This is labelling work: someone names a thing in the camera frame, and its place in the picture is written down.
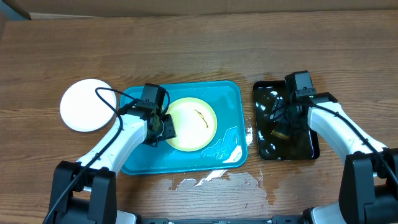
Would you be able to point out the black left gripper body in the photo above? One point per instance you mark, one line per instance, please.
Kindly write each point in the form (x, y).
(166, 130)

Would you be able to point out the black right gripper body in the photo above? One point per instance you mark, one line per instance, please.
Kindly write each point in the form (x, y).
(283, 118)

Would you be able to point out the green yellow sponge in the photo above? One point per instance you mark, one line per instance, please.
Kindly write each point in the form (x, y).
(279, 134)

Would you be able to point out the yellow plate with sauce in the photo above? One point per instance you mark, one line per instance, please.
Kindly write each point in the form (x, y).
(195, 124)

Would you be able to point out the pink-white plate with sauce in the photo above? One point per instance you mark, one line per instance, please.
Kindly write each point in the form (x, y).
(87, 105)

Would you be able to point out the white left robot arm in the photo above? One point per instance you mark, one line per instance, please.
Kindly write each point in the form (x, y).
(85, 191)

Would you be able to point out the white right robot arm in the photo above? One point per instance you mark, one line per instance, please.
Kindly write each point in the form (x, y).
(368, 190)

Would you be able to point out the black water tray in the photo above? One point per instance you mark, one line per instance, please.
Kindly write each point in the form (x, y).
(302, 145)

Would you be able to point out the teal plastic tray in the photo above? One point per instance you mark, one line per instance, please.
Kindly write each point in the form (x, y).
(228, 148)

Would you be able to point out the brown cardboard backdrop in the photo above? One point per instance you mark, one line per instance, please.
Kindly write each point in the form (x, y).
(119, 8)

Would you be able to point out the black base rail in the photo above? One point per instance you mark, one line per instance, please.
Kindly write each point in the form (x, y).
(278, 219)

